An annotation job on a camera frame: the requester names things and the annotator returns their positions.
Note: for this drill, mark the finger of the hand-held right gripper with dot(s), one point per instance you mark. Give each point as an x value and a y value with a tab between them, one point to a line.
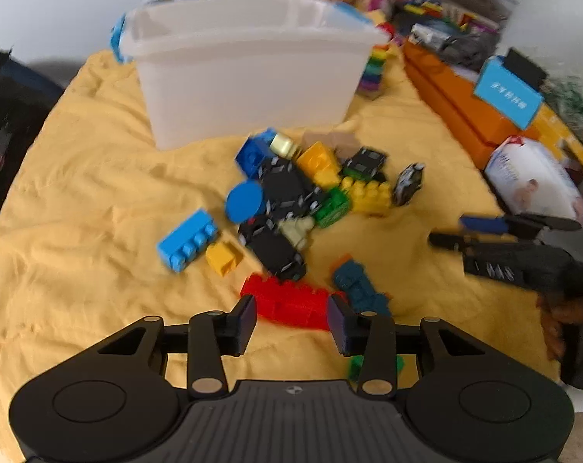
484	223
465	242

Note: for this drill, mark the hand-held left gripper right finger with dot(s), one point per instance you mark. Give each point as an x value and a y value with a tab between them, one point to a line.
338	320

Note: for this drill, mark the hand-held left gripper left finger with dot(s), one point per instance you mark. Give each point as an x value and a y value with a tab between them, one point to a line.
244	320

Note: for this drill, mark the red long building brick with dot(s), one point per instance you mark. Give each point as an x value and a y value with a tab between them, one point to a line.
286	301

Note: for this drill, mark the small yellow building brick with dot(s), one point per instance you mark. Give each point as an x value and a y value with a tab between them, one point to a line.
222	256

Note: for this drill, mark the blue round disc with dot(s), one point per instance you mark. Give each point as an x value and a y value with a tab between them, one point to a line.
244	201

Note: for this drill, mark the white plastic storage bin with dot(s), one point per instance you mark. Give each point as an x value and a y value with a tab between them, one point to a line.
248	82

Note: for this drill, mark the person's right hand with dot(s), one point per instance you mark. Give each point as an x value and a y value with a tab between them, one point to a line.
551	328

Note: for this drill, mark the teal toy figure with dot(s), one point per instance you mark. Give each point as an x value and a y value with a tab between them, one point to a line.
361	287

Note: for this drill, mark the small green building brick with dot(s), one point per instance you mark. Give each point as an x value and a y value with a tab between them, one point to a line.
355	366

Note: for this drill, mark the white printed package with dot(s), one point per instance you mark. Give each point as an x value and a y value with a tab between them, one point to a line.
537	178

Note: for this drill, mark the black white toy car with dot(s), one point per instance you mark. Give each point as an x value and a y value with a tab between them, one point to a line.
407	183

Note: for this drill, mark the light blue building brick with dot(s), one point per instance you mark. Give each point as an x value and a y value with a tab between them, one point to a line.
188	241

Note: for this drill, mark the beige toy figure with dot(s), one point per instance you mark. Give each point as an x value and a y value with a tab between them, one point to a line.
296	229

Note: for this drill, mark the large yellow building brick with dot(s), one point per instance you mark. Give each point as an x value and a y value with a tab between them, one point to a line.
366	197

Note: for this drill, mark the orange cardboard box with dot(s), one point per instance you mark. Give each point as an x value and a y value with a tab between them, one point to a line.
465	106

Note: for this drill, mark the black green toy car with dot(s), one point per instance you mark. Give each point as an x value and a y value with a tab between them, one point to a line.
364	161

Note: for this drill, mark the blue card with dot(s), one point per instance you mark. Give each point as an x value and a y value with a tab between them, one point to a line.
508	94

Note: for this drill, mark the orange-yellow building brick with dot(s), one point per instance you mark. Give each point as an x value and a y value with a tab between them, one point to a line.
318	161

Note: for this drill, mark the yellow blanket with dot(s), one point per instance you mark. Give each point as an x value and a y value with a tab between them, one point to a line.
103	226

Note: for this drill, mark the pale yellow cylinder block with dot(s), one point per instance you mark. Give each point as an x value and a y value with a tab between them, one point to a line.
283	144

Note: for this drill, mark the rainbow brick stack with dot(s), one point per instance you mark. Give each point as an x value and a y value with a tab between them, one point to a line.
373	70

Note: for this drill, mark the dark bag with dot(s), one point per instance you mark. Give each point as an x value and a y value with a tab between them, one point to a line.
7	130

